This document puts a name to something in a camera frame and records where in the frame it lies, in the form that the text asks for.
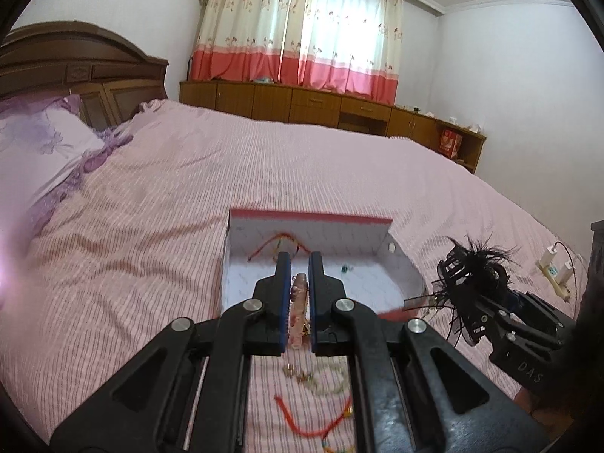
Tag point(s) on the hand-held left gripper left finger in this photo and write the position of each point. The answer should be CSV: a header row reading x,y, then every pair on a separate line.
x,y
284,292

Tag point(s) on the pink checked bed cover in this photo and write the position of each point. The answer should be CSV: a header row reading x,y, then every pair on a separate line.
x,y
236,174

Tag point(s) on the long wooden cabinet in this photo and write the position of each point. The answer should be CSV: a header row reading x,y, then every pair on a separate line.
x,y
311,104

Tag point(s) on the purple floral pillow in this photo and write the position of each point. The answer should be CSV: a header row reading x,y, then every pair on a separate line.
x,y
37,141

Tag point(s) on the red paper bag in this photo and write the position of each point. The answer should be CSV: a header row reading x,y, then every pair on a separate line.
x,y
450,142

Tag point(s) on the teal object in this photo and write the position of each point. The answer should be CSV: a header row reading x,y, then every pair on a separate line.
x,y
264,79

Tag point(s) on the white power strip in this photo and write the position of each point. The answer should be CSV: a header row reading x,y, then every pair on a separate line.
x,y
557,279

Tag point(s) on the brown wooden headboard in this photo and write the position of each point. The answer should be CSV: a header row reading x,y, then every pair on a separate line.
x,y
71,71

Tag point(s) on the red and white cardboard box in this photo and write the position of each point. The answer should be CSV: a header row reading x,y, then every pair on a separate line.
x,y
255,283

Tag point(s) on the cream and red curtain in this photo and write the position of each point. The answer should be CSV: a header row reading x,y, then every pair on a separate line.
x,y
292,33

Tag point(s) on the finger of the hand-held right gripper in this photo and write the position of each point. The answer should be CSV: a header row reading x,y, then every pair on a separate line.
x,y
490,323
455,269

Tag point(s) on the white charger plug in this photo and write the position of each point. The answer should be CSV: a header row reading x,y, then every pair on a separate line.
x,y
566,271
549,255

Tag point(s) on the black feather hair accessory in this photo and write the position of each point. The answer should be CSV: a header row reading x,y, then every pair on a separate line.
x,y
476,259

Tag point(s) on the pink and gold hairpin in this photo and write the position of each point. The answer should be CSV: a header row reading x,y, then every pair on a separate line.
x,y
298,311

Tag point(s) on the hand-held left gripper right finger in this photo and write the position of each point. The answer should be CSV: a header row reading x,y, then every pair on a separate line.
x,y
317,292

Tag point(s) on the white tissue box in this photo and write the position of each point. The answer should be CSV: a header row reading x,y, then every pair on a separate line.
x,y
473,128

